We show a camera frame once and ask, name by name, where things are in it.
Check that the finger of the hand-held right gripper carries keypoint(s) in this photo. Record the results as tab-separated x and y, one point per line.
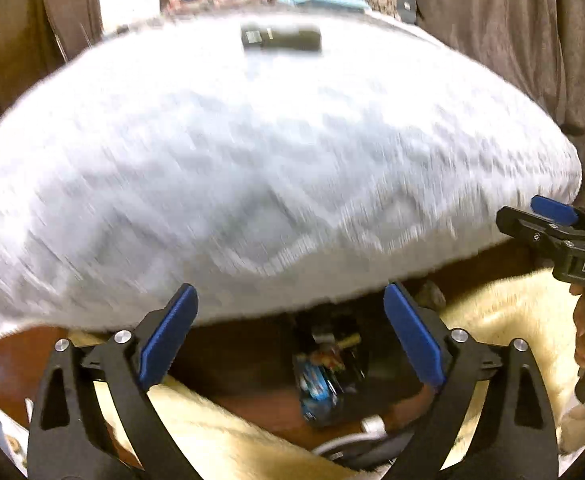
522	222
552	208

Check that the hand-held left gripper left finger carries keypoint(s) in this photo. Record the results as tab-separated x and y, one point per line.
165	340

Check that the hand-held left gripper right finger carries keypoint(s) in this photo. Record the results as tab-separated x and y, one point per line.
417	340

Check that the yellow tube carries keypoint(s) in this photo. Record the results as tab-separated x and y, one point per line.
348	342

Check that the blue wipes packet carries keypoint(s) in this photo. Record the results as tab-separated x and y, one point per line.
318	392

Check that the person's right hand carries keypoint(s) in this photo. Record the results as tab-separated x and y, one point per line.
582	332

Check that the yellow fluffy cloth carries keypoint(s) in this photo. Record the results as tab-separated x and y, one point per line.
222	430
512	320

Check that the white power plug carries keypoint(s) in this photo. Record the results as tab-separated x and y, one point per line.
373	425

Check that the brown curtain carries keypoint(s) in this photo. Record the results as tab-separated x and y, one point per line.
497	35

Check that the grey-blue plush blanket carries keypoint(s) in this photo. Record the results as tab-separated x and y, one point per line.
247	170

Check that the blue pillow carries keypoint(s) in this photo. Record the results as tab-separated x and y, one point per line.
322	1

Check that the brown wooden wardrobe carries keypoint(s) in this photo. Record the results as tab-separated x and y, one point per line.
32	25

